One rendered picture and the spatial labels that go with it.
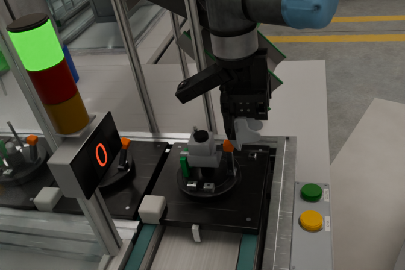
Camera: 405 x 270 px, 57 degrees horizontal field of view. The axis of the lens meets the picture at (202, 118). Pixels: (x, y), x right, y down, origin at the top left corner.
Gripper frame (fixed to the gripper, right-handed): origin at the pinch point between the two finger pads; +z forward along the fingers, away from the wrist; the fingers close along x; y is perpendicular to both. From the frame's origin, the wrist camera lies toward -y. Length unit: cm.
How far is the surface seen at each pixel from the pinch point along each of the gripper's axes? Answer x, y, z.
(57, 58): -19.5, -16.1, -29.5
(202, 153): -2.2, -6.3, 0.8
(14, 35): -21.6, -18.9, -33.5
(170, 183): -2.2, -15.1, 10.2
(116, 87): 56, -59, 21
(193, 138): -0.4, -8.5, -1.3
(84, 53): 86, -90, 20
